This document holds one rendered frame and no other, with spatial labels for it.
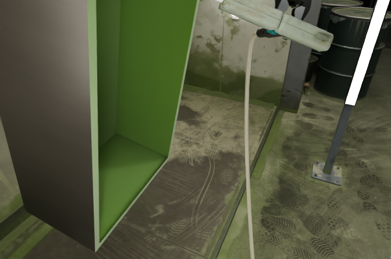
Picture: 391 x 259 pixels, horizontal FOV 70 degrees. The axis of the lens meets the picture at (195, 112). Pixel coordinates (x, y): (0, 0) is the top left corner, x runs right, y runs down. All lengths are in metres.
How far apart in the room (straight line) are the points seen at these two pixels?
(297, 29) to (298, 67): 2.02
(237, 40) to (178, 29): 1.69
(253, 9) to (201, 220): 1.35
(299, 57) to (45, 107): 2.30
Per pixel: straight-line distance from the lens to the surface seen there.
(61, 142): 0.88
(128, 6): 1.30
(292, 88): 2.88
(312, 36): 0.80
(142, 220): 1.82
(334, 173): 2.35
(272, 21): 0.75
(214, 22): 2.88
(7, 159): 1.98
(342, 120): 2.06
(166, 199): 1.91
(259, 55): 2.82
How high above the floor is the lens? 1.46
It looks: 31 degrees down
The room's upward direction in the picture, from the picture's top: straight up
